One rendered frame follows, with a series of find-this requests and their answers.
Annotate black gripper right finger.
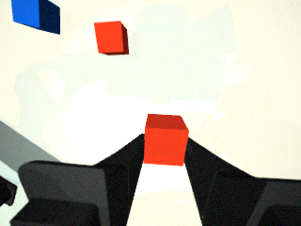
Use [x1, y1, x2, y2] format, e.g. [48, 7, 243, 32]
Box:
[183, 137, 301, 226]

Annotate blue cube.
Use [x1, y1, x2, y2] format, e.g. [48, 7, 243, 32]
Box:
[10, 0, 60, 35]

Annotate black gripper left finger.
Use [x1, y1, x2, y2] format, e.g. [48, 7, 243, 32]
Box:
[18, 133, 145, 226]

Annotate red cube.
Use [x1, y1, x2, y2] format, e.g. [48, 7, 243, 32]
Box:
[94, 21, 129, 56]
[144, 114, 189, 167]

